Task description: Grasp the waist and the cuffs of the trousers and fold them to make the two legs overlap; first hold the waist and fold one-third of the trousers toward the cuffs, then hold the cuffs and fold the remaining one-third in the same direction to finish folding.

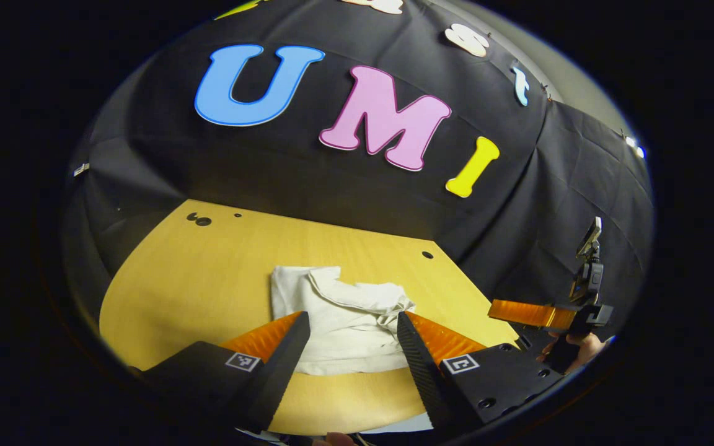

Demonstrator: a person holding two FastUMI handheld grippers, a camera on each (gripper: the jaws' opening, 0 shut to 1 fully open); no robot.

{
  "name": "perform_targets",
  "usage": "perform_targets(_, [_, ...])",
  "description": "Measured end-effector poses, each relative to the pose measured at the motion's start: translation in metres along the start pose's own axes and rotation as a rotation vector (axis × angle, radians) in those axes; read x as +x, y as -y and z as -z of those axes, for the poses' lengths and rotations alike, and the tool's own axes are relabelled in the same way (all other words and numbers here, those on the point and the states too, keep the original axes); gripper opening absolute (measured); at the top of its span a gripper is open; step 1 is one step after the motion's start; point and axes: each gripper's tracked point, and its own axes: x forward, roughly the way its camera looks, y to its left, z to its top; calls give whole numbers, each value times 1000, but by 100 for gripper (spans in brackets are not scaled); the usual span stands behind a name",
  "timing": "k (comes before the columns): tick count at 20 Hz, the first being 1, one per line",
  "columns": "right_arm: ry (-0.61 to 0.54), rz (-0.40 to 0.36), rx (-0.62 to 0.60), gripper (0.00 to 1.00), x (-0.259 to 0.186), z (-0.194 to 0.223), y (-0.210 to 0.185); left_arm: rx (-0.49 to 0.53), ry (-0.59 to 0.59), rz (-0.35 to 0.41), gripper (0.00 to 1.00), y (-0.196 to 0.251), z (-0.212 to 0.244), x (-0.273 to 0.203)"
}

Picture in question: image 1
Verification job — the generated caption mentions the white jeans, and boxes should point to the white jeans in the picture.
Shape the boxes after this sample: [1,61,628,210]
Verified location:
[270,265,417,377]

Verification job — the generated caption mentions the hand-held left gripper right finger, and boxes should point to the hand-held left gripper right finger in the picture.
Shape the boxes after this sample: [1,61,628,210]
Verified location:
[397,311,565,432]

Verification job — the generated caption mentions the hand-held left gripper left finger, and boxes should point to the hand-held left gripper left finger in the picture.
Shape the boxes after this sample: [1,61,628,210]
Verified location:
[128,311,311,434]

